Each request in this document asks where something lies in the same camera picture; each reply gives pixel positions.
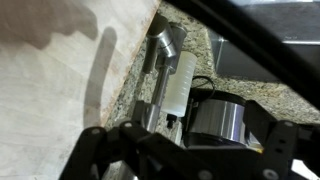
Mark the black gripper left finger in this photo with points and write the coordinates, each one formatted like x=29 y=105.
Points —
x=100 y=153

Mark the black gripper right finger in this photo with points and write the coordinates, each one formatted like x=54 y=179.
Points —
x=275 y=150

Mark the stainless steel kitchen faucet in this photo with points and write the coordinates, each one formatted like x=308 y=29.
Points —
x=165 y=43

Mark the stainless steel sink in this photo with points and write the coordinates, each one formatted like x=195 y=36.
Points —
x=240 y=63

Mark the translucent soap bottle black cap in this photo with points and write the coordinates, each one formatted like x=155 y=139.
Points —
x=181 y=86

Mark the wooden cutting board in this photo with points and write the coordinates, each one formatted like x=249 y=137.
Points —
x=50 y=100

